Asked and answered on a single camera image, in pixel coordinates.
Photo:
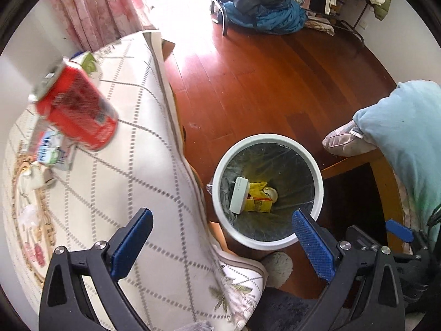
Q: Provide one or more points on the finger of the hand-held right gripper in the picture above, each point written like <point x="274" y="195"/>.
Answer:
<point x="360" y="237"/>
<point x="399" y="230"/>

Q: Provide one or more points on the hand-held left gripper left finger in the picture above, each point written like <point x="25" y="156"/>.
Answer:
<point x="132" y="246"/>

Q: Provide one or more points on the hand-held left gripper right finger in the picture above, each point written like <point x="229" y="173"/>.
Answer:
<point x="314" y="248"/>

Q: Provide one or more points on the white round trash bin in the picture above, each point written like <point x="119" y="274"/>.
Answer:
<point x="220" y="193"/>

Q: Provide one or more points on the red soda can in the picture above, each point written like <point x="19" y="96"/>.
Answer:
<point x="77" y="105"/>

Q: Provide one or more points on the grey fluffy slipper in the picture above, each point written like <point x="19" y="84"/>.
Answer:
<point x="277" y="267"/>

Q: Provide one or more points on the beige round lid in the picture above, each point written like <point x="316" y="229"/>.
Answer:
<point x="271" y="193"/>

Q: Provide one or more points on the yellow snack packet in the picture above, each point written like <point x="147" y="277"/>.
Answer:
<point x="257" y="201"/>

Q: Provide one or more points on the white checked tablecloth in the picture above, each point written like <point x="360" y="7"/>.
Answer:
<point x="131" y="165"/>

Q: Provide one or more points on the white round container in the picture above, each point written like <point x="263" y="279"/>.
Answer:
<point x="239" y="196"/>

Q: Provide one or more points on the light blue blanket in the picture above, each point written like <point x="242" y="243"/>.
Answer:
<point x="406" y="138"/>

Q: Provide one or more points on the black bin liner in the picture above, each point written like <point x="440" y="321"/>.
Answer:
<point x="275" y="160"/>

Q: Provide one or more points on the beige quilted pillow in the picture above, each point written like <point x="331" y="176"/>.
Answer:
<point x="344" y="141"/>

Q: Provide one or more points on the red candy wrapper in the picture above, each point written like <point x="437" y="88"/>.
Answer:
<point x="35" y="252"/>

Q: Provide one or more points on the clear plastic wrapper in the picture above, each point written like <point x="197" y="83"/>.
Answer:
<point x="30" y="215"/>

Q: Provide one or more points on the small white cup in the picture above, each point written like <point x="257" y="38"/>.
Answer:
<point x="36" y="177"/>

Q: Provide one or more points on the blue and white carton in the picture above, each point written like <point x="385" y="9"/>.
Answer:
<point x="55" y="150"/>

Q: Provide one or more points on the green white packet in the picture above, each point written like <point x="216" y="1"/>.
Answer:
<point x="90" y="64"/>

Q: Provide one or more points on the black clothes rack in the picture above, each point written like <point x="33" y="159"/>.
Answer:
<point x="355" y="29"/>

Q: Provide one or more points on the floral cloth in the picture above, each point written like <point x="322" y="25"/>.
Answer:
<point x="320" y="24"/>

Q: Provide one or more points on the green jacket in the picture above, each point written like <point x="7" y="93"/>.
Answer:
<point x="383" y="7"/>

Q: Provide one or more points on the blue clothes pile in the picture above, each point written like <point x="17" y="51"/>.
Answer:
<point x="279" y="19"/>

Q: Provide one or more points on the pink patterned curtain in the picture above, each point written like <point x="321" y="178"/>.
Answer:
<point x="100" y="5"/>

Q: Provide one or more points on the wooden bed frame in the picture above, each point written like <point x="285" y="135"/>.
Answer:
<point x="386" y="186"/>

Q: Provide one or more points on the white wall socket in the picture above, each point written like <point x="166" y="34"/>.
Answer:
<point x="363" y="24"/>

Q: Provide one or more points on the metal chair frame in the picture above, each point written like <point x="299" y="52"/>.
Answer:
<point x="225" y="20"/>

